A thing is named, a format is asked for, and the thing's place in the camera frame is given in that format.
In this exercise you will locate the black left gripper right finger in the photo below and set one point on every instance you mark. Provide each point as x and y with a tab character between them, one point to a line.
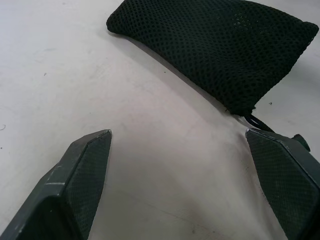
287	180

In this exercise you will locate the black mesh pouch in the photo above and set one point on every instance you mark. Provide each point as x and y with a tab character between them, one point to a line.
225	50

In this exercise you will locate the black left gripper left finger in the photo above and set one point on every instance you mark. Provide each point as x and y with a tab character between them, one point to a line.
75	180

